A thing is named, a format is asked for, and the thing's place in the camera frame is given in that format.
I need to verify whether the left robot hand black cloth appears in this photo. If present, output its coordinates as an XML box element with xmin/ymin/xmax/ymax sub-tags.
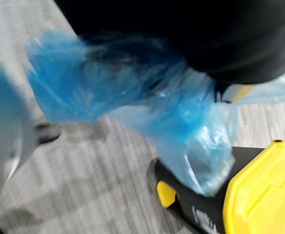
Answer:
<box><xmin>54</xmin><ymin>0</ymin><xmax>285</xmax><ymax>85</ymax></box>

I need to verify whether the blue plastic rubbish bag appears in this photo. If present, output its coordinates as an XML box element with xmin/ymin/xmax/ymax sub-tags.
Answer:
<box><xmin>26</xmin><ymin>28</ymin><xmax>285</xmax><ymax>198</ymax></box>

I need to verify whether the yellow trash can lid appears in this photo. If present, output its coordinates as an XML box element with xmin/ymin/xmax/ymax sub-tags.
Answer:
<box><xmin>222</xmin><ymin>138</ymin><xmax>285</xmax><ymax>234</ymax></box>

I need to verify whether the black large trash can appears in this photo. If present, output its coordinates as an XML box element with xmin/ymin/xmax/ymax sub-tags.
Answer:
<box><xmin>146</xmin><ymin>145</ymin><xmax>285</xmax><ymax>234</ymax></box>

